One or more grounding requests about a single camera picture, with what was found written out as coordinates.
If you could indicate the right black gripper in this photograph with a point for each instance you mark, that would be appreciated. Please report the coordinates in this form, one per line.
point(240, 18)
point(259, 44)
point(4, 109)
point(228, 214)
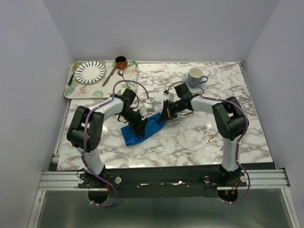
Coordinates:
point(165, 116)

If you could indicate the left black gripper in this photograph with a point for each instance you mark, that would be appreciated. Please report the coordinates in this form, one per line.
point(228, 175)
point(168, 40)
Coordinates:
point(140, 129)

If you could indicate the blue satin napkin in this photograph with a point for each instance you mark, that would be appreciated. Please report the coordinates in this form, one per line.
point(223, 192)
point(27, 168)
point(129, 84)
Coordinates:
point(152, 127)

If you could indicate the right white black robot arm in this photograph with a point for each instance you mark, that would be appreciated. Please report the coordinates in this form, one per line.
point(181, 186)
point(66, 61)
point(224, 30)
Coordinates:
point(231, 121)

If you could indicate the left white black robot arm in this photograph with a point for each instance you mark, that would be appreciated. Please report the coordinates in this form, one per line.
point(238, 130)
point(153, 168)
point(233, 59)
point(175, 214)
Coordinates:
point(86, 127)

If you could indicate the grey blue saucer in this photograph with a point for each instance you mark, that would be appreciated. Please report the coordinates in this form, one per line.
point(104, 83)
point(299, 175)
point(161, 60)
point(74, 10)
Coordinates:
point(194, 86)

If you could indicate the grey blue mug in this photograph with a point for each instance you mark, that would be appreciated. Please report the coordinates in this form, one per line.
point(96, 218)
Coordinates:
point(196, 77)

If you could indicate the silver spoon on tray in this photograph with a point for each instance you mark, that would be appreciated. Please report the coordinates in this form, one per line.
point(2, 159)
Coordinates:
point(121, 73)

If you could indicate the brown ceramic pot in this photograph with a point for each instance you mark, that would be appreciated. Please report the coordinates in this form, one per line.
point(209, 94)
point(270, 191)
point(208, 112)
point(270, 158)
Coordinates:
point(121, 62)

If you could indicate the floral serving tray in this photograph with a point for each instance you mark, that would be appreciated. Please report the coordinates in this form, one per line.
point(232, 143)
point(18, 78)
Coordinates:
point(82, 91)

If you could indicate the striped white blue plate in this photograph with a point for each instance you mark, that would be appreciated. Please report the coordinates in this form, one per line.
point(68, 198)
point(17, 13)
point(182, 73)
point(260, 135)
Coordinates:
point(89, 72)

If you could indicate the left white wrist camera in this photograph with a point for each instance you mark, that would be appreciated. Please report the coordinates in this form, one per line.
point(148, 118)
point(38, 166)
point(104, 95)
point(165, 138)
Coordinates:
point(146, 107)

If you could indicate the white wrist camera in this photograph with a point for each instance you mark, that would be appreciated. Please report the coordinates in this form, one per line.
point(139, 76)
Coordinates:
point(146, 107)
point(169, 95)

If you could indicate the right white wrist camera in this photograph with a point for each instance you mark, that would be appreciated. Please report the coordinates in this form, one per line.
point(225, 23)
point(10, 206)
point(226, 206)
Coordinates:
point(169, 95)

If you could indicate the wooden handled knife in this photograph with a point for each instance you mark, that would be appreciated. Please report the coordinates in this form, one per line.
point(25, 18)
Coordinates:
point(110, 75)

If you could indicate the dark green handled utensil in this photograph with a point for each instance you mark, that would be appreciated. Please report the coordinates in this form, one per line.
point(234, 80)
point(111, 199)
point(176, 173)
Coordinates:
point(71, 78)

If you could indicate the aluminium frame rail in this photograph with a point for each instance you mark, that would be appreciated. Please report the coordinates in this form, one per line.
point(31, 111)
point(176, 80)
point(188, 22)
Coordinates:
point(162, 177)

